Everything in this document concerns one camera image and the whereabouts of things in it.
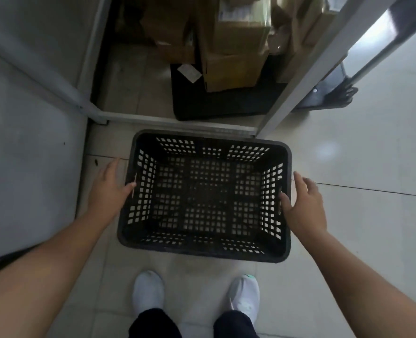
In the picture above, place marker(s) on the person's right hand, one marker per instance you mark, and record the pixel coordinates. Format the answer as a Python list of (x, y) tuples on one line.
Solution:
[(306, 211)]

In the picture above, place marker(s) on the person's left hand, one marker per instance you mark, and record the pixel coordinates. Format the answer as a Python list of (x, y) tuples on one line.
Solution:
[(106, 200)]

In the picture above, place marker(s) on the black plastic crate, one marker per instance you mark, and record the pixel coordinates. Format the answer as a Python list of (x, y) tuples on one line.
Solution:
[(211, 137)]

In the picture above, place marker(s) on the person's left forearm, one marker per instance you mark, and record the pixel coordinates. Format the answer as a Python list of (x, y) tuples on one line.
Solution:
[(46, 274)]

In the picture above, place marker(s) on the person's right forearm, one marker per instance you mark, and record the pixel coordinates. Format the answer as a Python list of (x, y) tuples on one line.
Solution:
[(366, 288)]

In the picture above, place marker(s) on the person's left leg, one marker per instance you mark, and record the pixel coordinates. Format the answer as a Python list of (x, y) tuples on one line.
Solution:
[(153, 325)]

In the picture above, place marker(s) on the person's leg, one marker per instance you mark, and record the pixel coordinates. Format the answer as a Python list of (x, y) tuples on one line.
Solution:
[(234, 325), (153, 325)]

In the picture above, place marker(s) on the person's right leg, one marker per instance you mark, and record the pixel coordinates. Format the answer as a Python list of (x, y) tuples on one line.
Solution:
[(234, 325)]

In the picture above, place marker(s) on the white left shoe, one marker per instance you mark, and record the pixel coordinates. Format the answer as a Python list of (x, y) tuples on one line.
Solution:
[(148, 292)]

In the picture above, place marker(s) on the white shoe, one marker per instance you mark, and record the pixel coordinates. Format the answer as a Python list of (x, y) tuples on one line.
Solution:
[(245, 295), (148, 292)]

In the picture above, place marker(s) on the white partition panel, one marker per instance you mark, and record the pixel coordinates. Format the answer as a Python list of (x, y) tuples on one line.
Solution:
[(25, 137)]

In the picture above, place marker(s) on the white right shoe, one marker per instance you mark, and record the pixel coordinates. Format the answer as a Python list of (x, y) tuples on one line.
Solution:
[(245, 295)]

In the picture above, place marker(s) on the black floor mat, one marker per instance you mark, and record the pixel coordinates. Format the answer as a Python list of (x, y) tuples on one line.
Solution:
[(222, 105)]

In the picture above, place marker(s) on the white paper label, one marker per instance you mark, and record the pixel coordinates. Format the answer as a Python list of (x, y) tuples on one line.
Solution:
[(190, 73)]

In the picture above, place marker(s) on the pile of cardboard boxes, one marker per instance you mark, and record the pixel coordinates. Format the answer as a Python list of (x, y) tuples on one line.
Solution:
[(236, 35)]

